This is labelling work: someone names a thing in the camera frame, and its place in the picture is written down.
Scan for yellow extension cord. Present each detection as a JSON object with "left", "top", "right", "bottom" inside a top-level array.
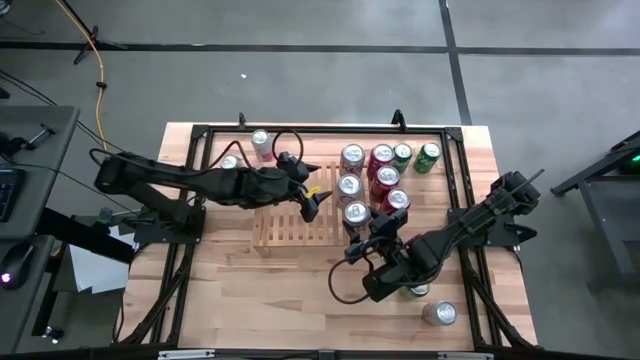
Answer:
[{"left": 53, "top": 0, "right": 110, "bottom": 151}]

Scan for grey metal cart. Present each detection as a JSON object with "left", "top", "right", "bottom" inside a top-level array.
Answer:
[{"left": 549, "top": 149, "right": 640, "bottom": 291}]

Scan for black keyboard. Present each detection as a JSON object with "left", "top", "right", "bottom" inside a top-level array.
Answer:
[{"left": 0, "top": 168, "right": 25, "bottom": 224}]

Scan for black stand legs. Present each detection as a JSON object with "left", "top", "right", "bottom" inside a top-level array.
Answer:
[{"left": 59, "top": 0, "right": 129, "bottom": 65}]

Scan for white and pink soda can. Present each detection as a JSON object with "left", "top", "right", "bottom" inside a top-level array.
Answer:
[{"left": 250, "top": 128, "right": 276, "bottom": 164}]

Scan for green Sprite can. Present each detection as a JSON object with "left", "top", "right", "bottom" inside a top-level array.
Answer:
[
  {"left": 413, "top": 141, "right": 443, "bottom": 175},
  {"left": 392, "top": 142, "right": 415, "bottom": 174},
  {"left": 399, "top": 282, "right": 432, "bottom": 301}
]

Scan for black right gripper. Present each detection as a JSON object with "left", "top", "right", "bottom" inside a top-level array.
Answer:
[{"left": 343, "top": 208, "right": 410, "bottom": 264}]

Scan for black computer mouse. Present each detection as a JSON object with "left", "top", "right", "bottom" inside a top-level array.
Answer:
[{"left": 0, "top": 242, "right": 36, "bottom": 291}]

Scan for black computer green lights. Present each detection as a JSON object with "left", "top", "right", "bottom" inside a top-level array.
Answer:
[{"left": 609, "top": 130, "right": 640, "bottom": 175}]

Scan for wooden slatted shelf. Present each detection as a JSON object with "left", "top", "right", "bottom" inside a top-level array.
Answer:
[{"left": 252, "top": 154, "right": 401, "bottom": 259}]

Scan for grey side desk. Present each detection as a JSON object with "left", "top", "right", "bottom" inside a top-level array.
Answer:
[{"left": 0, "top": 104, "right": 81, "bottom": 244}]

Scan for black metal table frame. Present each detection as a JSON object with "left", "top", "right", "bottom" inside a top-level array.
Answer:
[{"left": 117, "top": 108, "right": 539, "bottom": 351}]

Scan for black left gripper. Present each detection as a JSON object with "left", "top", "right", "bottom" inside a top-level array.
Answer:
[{"left": 269, "top": 154, "right": 335, "bottom": 224}]

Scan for silver diet soda can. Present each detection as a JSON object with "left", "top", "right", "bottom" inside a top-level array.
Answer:
[
  {"left": 339, "top": 143, "right": 367, "bottom": 177},
  {"left": 335, "top": 172, "right": 366, "bottom": 209},
  {"left": 422, "top": 299, "right": 459, "bottom": 328},
  {"left": 343, "top": 200, "right": 373, "bottom": 229}
]

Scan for silver metal bracket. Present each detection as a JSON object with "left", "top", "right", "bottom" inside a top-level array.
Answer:
[
  {"left": 157, "top": 349, "right": 216, "bottom": 360},
  {"left": 437, "top": 351, "right": 495, "bottom": 360}
]

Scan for black clamp tool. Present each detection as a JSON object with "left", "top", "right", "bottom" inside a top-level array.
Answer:
[{"left": 0, "top": 124, "right": 56, "bottom": 156}]

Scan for black diagonal support bar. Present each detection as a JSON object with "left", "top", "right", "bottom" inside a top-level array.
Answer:
[{"left": 34, "top": 207, "right": 136, "bottom": 264}]

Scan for white paper sheets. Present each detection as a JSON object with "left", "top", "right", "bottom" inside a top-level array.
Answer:
[{"left": 67, "top": 224, "right": 139, "bottom": 295}]

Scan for small metal caster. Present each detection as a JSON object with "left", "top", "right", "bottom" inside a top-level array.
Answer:
[{"left": 42, "top": 324, "right": 66, "bottom": 344}]

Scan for grey mouse platform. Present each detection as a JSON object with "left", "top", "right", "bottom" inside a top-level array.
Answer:
[{"left": 0, "top": 234, "right": 56, "bottom": 354}]

